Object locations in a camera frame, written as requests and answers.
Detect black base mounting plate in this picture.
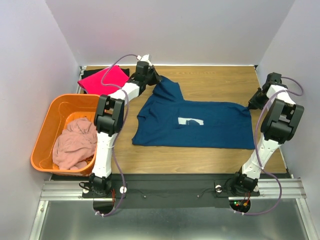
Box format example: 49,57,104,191
79,174,259,211

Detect blue t shirt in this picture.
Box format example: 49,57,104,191
132,77,255,150

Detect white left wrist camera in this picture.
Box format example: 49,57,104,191
136,54,152,65

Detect aluminium rail frame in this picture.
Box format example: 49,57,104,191
28,65,312,240

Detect folded black t shirt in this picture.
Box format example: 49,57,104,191
82,66,131,95

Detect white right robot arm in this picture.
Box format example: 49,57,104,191
230,72,305,196

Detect orange plastic basket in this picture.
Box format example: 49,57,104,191
30,94,100,177

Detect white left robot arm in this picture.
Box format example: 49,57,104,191
89,60,161,197

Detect folded magenta t shirt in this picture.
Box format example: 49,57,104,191
77,64,131,96

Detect dusty pink t shirt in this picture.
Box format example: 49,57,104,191
52,117,98,170

